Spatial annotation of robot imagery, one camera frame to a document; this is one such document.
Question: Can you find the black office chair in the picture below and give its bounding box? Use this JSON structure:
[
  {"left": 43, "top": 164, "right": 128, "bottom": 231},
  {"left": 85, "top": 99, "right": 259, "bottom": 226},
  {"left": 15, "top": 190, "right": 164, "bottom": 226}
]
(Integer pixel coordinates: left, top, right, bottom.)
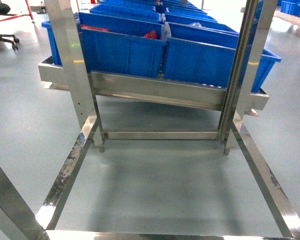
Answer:
[{"left": 0, "top": 2, "right": 20, "bottom": 52}]

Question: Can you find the red metal table frame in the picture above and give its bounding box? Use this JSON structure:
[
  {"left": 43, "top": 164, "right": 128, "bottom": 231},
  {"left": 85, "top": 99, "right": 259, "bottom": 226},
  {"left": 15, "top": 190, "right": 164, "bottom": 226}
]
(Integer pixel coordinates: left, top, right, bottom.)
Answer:
[{"left": 0, "top": 0, "right": 34, "bottom": 23}]

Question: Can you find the blue plastic bin right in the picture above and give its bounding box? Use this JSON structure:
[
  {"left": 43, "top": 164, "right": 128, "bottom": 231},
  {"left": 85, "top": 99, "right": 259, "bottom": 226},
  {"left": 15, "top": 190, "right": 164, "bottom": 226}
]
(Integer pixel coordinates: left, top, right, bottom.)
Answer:
[{"left": 162, "top": 22, "right": 239, "bottom": 88}]

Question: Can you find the blue plastic bin left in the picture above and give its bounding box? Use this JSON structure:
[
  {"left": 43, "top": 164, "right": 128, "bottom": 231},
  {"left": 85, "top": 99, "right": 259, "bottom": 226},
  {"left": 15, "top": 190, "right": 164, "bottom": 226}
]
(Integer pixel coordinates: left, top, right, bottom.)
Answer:
[{"left": 78, "top": 12, "right": 167, "bottom": 78}]

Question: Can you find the stainless steel rack frame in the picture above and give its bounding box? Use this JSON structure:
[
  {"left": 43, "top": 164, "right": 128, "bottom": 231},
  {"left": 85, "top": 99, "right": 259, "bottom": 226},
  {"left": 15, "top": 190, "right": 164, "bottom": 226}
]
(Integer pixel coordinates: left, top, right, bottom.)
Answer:
[{"left": 0, "top": 0, "right": 300, "bottom": 240}]

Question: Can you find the blue plastic bin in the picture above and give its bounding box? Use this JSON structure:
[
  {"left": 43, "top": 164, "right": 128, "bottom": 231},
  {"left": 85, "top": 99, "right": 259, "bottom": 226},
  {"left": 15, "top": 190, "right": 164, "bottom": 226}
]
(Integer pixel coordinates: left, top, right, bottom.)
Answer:
[
  {"left": 78, "top": 12, "right": 167, "bottom": 78},
  {"left": 162, "top": 22, "right": 239, "bottom": 88}
]

